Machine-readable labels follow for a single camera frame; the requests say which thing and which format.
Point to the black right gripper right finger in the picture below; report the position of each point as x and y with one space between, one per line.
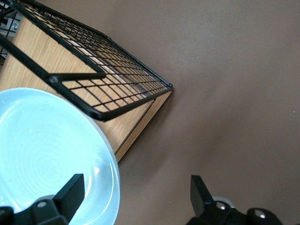
199 199

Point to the wooden shelf black mesh sides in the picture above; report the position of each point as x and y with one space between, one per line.
47 54

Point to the light blue round plate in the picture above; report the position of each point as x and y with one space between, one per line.
47 140

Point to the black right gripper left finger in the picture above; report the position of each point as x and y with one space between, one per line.
68 199

